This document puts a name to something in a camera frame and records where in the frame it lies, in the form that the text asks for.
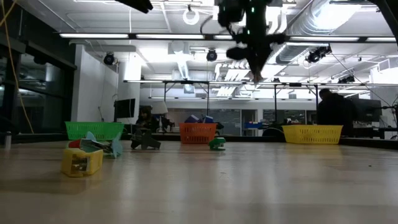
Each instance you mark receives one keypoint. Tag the red mini stapler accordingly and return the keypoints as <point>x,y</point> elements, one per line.
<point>74,144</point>

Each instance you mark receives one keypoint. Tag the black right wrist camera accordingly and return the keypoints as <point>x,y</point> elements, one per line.
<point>230,12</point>

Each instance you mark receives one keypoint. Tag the black hanging dome camera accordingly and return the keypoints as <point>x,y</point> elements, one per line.
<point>211,55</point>
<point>109,58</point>

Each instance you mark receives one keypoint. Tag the yellow plastic basket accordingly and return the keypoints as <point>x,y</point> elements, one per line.
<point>312,134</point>

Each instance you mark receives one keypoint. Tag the white shade table lamp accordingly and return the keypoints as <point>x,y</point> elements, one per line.
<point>161,107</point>

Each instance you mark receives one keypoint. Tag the black wall monitor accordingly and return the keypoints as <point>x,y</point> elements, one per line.
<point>126,108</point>

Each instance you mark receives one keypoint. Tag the green plastic basket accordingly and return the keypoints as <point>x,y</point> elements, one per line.
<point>93,130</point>

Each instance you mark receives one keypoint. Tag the orange plastic basket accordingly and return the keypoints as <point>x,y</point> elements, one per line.
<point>197,133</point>

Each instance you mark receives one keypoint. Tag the long ceiling light bar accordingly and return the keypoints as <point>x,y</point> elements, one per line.
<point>171,36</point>

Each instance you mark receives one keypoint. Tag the black aluminium table frame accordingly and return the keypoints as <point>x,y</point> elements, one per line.
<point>46,137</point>

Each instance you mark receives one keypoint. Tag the small black ceiling spotlight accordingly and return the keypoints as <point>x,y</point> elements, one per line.
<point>346,79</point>

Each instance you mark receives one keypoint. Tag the black desk monitor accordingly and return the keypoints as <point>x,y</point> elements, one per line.
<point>370,110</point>

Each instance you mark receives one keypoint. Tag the person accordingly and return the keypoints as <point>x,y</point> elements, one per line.
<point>335,113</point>
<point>146,119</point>

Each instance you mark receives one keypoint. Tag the dark grey toy plane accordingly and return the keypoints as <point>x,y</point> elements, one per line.
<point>144,141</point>

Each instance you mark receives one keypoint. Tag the black ceiling spotlight cluster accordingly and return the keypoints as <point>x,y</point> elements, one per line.
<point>318,53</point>

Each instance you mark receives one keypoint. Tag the yellow mini stapler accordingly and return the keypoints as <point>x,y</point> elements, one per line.
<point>70,161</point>

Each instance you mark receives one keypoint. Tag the green mini stapler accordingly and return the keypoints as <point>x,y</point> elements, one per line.
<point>217,143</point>

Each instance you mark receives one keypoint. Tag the blue box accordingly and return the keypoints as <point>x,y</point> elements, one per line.
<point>252,125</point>

